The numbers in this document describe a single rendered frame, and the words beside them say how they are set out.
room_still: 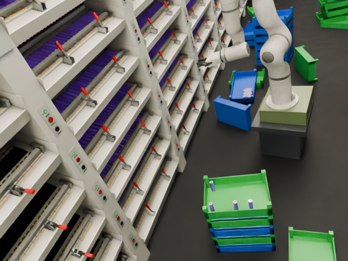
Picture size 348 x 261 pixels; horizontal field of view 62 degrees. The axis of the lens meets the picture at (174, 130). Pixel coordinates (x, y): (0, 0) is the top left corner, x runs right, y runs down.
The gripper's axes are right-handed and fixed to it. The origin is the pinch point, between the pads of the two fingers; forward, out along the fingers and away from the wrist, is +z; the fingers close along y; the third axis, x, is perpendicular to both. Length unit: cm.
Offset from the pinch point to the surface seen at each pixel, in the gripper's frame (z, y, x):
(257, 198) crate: -35, -77, -40
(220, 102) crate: 6.5, 15.8, -43.5
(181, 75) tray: 20.7, 6.2, -7.7
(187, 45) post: 19.1, 30.6, 2.6
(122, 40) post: 15, -39, 41
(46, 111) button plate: 7, -104, 45
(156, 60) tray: 20.8, -12.8, 15.4
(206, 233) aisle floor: 2, -82, -65
